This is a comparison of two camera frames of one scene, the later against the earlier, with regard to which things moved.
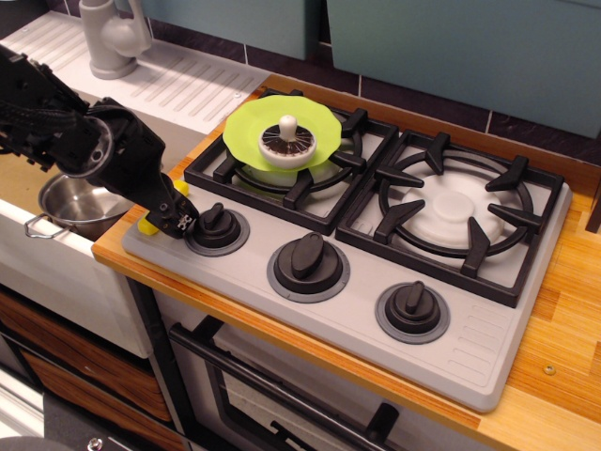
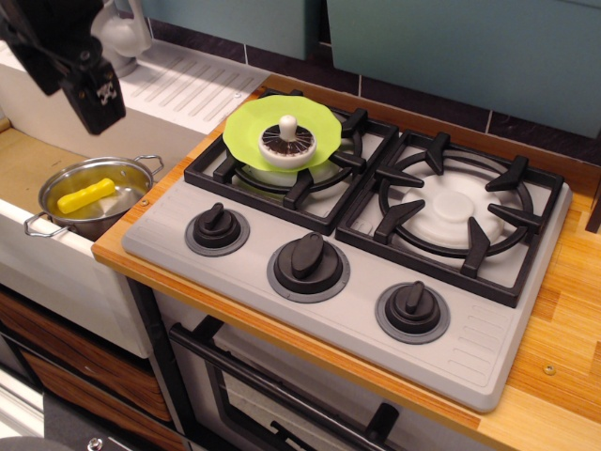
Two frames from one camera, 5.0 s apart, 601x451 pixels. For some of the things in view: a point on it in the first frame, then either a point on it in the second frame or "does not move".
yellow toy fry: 146,225 → 85,194
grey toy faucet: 115,42 does not move
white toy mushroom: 287,145 does not move
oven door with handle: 238,391 does not move
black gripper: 134,163 → 53,38
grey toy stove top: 452,337 does not move
